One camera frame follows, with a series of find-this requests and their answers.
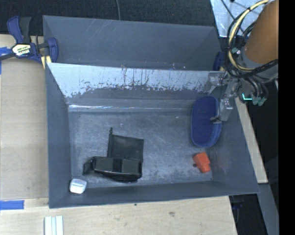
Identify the orange plastic block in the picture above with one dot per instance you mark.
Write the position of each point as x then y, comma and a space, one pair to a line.
202, 161

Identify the small white case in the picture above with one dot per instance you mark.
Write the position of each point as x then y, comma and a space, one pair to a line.
77, 186

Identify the black sunglasses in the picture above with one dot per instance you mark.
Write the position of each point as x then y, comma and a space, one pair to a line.
118, 166

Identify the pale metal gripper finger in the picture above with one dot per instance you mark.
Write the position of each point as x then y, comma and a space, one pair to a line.
215, 79
226, 109

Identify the grey metal bin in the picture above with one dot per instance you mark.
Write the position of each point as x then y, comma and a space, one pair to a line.
162, 136

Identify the pale wood flat board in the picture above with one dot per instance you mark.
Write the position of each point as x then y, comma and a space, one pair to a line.
22, 131

